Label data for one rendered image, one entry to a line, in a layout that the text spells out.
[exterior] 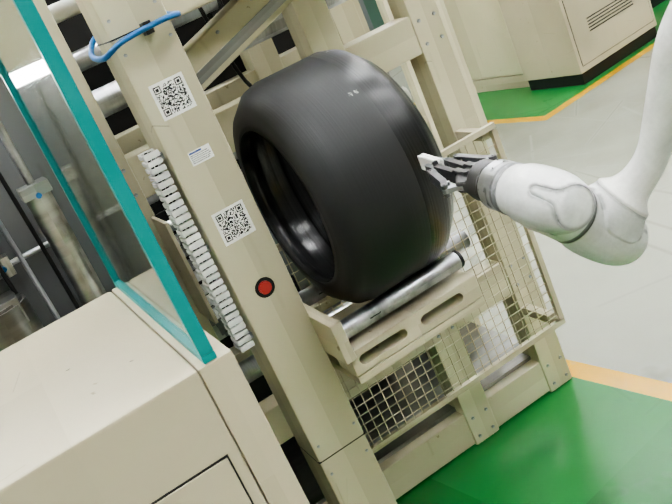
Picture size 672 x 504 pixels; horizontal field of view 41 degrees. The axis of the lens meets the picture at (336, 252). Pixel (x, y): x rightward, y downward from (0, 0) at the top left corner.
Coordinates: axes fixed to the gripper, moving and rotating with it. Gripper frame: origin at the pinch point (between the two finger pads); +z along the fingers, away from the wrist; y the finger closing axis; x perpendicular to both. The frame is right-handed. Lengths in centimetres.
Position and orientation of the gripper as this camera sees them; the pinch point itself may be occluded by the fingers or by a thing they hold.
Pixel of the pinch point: (431, 164)
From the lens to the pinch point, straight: 174.8
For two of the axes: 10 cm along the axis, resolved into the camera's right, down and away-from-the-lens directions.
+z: -4.5, -2.5, 8.6
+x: 3.4, 8.4, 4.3
